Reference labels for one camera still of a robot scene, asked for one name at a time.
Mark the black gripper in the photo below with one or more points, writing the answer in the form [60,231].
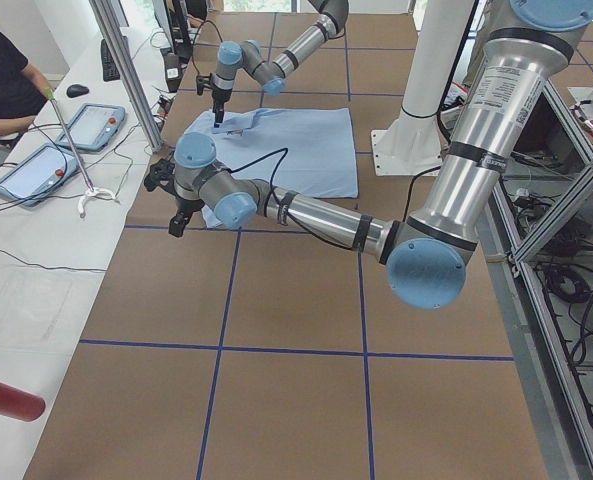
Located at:
[183,205]
[219,100]

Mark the light blue t-shirt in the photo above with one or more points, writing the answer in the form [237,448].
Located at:
[310,152]

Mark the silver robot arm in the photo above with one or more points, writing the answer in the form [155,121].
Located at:
[426,252]
[271,75]

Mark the black power adapter box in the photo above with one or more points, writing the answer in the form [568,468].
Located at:
[173,72]

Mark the black keyboard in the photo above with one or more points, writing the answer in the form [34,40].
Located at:
[110,71]

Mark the far blue teach pendant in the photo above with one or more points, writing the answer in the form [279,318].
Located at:
[94,125]

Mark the blue teach pendant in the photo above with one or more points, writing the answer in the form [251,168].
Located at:
[38,176]
[94,125]

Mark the black computer mouse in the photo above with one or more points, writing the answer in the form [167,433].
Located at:
[76,90]

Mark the near blue teach pendant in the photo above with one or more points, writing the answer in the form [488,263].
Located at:
[38,176]

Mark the silver reacher grabber stick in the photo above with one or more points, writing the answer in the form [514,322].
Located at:
[92,192]

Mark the person in black shirt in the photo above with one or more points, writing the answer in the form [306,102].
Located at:
[23,89]

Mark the red cylinder bottle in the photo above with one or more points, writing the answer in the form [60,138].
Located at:
[20,405]

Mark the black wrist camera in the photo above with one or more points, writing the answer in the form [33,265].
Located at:
[203,83]
[160,175]

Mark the aluminium frame post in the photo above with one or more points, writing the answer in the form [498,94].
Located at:
[111,31]

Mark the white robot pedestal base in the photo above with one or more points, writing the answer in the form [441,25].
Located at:
[412,143]

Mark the aluminium frame rack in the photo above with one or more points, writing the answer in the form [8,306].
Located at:
[537,234]

